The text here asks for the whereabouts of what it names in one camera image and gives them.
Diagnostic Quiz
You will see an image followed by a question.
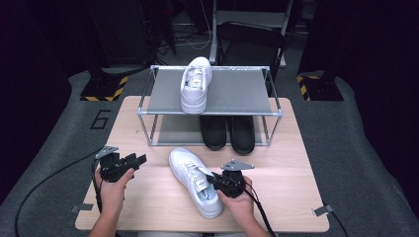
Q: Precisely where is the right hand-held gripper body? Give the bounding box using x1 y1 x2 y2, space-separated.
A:
212 159 256 199

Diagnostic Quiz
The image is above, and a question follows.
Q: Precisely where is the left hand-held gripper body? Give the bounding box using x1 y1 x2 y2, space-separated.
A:
95 145 133 184

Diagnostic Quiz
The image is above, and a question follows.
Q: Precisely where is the white sneaker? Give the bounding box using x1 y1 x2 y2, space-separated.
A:
168 146 225 219
179 55 213 115

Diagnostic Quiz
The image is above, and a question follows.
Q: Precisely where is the black slipper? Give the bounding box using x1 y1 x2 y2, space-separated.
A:
226 116 257 156
199 115 228 152

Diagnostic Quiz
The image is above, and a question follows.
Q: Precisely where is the grey metal shoe rack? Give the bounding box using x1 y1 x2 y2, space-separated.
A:
135 64 284 148

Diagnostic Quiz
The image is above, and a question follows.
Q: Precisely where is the person's right hand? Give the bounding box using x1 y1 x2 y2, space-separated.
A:
216 176 257 220

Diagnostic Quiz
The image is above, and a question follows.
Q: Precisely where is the person's left hand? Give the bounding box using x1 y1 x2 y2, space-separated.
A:
94 167 136 216

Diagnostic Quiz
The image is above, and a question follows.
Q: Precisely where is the grey tape strip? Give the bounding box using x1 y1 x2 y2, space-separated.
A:
311 203 335 217
69 202 95 214

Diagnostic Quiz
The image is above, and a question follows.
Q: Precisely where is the black stand base striped edge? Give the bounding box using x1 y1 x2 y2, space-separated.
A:
79 65 129 103
295 70 345 102

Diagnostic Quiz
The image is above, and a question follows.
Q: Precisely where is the grey floor mat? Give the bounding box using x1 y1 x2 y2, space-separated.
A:
0 67 419 237

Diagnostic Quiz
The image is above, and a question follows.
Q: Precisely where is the dark equipment cabinet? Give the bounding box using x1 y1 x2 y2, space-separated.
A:
86 0 177 67

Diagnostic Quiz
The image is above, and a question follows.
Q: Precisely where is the dark curtain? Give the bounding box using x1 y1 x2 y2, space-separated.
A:
295 0 419 215
0 0 100 206

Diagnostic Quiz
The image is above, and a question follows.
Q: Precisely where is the white metal stand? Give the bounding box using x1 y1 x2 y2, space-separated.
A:
208 0 296 69

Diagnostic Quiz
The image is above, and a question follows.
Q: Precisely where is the black chair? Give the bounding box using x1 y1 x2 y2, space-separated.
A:
215 21 289 97

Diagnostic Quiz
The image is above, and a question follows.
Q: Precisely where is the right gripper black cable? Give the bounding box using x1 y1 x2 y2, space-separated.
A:
244 183 350 237

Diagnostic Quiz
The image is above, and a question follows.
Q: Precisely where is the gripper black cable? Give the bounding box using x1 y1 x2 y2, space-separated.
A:
14 146 106 237
244 183 350 237

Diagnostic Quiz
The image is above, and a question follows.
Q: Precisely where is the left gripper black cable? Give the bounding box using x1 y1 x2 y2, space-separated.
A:
14 146 106 237

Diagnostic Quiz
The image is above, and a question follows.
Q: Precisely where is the white cable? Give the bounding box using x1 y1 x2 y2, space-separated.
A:
179 0 213 51

